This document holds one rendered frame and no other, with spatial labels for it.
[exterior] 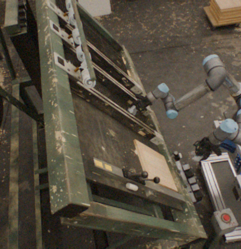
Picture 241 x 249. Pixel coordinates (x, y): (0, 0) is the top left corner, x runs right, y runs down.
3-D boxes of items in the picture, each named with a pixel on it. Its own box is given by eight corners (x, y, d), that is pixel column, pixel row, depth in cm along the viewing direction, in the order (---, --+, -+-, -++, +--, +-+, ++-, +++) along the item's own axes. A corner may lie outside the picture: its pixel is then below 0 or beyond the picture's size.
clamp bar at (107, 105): (158, 147, 220) (182, 132, 212) (42, 75, 138) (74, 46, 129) (154, 138, 226) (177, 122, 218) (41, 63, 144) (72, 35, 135)
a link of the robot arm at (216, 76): (234, 84, 168) (172, 122, 193) (228, 72, 175) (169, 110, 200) (226, 75, 161) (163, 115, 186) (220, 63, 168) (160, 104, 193)
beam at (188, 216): (194, 244, 185) (208, 238, 181) (186, 243, 176) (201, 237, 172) (120, 56, 322) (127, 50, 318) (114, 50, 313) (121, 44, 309)
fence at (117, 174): (180, 203, 190) (185, 201, 188) (88, 170, 124) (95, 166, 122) (177, 197, 193) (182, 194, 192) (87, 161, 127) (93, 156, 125)
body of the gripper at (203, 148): (191, 145, 152) (204, 133, 144) (204, 147, 155) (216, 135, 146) (195, 156, 147) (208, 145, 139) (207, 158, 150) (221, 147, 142)
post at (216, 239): (211, 252, 247) (226, 229, 188) (205, 254, 246) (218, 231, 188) (208, 245, 250) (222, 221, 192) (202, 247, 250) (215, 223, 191)
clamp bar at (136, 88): (137, 96, 258) (158, 82, 249) (37, 16, 175) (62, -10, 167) (135, 89, 264) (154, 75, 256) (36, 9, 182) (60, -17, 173)
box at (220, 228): (232, 232, 186) (238, 224, 172) (216, 237, 186) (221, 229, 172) (224, 216, 194) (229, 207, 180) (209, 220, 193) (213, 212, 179)
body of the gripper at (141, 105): (135, 110, 195) (148, 101, 190) (132, 102, 200) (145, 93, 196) (141, 114, 200) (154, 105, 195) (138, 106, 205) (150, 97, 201)
